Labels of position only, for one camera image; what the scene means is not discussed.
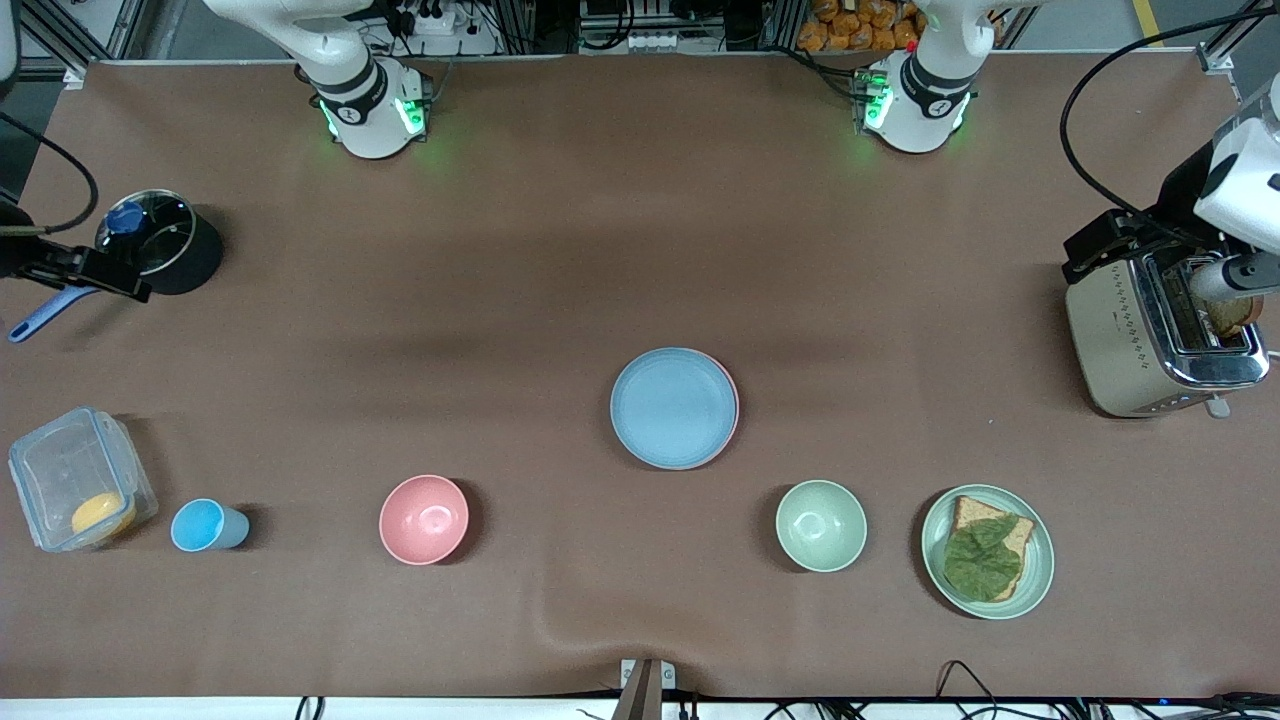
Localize pink plate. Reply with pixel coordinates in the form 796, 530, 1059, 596
700, 351, 742, 467

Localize blue plate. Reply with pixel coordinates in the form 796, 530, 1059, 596
610, 347, 739, 471

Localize glass lid with blue knob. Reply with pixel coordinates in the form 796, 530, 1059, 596
97, 190, 197, 277

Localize beige and chrome toaster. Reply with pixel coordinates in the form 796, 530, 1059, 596
1065, 245, 1271, 419

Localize brown bread slice in toaster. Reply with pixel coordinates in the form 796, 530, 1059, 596
1203, 294, 1265, 339

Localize clear plastic container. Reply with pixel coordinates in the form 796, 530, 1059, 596
8, 406, 159, 553

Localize orange food piece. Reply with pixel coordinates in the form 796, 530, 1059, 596
70, 492, 137, 541

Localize blue cup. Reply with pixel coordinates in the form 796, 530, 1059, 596
170, 498, 251, 553

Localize toast slice under lettuce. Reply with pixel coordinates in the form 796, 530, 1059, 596
950, 495, 1036, 601

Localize green plate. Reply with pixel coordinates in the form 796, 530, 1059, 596
921, 484, 1055, 620

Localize orange snack bags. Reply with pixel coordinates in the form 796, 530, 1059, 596
797, 0, 926, 54

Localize green lettuce leaf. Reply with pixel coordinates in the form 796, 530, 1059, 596
943, 515, 1023, 603

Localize green bowl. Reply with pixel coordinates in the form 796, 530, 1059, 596
776, 480, 868, 573

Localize pink bowl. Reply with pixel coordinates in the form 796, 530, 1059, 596
379, 474, 470, 566

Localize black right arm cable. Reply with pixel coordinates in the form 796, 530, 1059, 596
0, 110, 100, 237

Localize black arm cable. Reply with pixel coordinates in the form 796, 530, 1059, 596
1059, 4, 1280, 249
0, 110, 100, 237

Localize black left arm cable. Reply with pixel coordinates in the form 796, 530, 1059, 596
1059, 4, 1280, 249

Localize black pot with blue handle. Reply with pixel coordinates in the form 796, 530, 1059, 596
8, 188, 226, 344

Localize aluminium frame rail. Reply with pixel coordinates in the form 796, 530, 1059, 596
1196, 8, 1280, 77

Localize black looped cable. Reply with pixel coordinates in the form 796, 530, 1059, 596
934, 659, 1013, 720

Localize metal table bracket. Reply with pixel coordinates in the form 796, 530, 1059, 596
618, 657, 678, 720

